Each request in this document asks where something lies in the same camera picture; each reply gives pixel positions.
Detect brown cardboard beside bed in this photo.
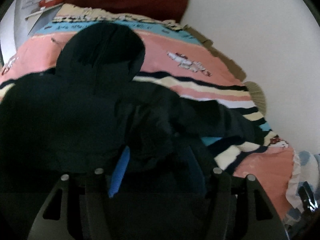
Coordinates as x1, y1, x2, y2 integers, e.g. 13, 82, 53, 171
183, 25, 247, 82

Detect blue white patterned cloth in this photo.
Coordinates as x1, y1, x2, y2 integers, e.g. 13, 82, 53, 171
283, 151, 319, 226

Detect red shoe box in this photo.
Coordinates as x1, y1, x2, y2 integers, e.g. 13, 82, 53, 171
39, 0, 64, 8

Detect black hooded puffer jacket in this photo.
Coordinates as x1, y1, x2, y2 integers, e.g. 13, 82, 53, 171
1, 23, 266, 239

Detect Hello Kitty pink blanket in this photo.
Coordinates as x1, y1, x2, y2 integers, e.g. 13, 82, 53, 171
1, 4, 295, 219

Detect olive round cushion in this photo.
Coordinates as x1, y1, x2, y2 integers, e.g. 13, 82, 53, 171
244, 81, 267, 116

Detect white bedside shelf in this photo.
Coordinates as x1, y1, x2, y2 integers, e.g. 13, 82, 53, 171
25, 3, 63, 20

